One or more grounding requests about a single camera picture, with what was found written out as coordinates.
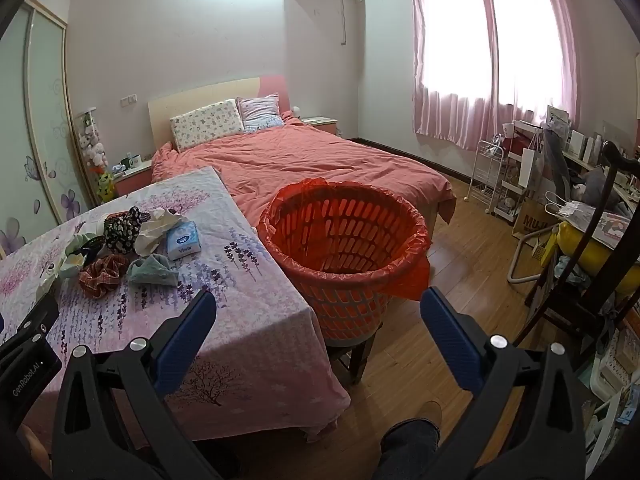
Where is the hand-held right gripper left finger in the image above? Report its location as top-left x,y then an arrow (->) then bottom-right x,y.
51,287 -> 236,480

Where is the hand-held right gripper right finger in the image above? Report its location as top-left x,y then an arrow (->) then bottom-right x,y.
420,287 -> 587,480

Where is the red plastic bag liner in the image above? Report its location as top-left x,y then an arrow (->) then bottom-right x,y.
256,177 -> 432,303

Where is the pale green cloth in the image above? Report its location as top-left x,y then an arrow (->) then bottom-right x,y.
126,253 -> 179,287

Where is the blue tissue pack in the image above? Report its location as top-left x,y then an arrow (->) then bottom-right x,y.
166,220 -> 202,261

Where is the orange plastic laundry basket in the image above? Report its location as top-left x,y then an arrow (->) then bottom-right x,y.
257,182 -> 431,348

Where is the reddish brown patterned garment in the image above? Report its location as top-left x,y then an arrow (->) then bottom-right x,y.
79,254 -> 131,299

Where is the white tissue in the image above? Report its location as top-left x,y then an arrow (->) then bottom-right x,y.
134,208 -> 188,257

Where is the black floral cloth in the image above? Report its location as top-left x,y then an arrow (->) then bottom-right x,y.
103,206 -> 151,255

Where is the floral printed tablecloth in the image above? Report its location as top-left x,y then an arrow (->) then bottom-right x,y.
0,166 -> 352,461

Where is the person's brown shoe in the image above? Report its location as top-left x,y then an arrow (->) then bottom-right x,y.
400,400 -> 443,433

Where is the dark wooden stool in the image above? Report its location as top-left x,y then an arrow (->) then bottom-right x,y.
325,320 -> 386,386

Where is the person's leg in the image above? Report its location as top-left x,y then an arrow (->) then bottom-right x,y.
380,419 -> 441,480

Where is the brown paper bag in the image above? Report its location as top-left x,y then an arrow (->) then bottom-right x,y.
514,197 -> 561,236

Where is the white tiered trolley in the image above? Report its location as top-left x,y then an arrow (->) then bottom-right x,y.
492,160 -> 526,223

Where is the yellow cushion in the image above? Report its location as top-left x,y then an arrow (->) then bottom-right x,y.
557,221 -> 640,293

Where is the pink nightstand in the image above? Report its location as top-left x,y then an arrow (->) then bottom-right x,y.
301,116 -> 340,136
111,159 -> 153,198

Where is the yellow green plush toy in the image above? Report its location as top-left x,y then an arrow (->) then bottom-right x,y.
96,170 -> 117,204

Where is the white paper bag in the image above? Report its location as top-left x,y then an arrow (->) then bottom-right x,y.
517,147 -> 546,191

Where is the printed magazine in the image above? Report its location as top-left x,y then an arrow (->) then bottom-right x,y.
595,212 -> 638,248

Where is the grey office chair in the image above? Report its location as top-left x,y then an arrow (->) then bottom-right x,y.
541,127 -> 573,206

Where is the pink curtain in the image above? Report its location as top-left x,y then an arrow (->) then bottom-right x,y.
406,0 -> 583,152

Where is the bed with pink duvet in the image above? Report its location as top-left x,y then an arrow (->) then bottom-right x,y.
151,119 -> 457,226

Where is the hanging plush toy organiser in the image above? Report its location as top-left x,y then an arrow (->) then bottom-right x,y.
75,107 -> 108,171

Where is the floral pillow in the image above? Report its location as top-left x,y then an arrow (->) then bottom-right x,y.
170,99 -> 246,152

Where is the dark wooden chair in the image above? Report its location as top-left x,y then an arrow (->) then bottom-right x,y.
520,141 -> 640,361

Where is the striped pillow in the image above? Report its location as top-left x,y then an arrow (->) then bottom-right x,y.
236,92 -> 283,133

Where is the beige pink headboard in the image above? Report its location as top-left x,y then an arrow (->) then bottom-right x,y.
148,74 -> 291,150

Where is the flower printed wardrobe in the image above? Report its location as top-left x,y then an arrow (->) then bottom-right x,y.
0,0 -> 88,261

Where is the air conditioner pipe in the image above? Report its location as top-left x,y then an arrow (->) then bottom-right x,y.
340,0 -> 365,47

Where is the white wire cart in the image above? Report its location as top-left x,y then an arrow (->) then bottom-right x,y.
467,135 -> 506,211

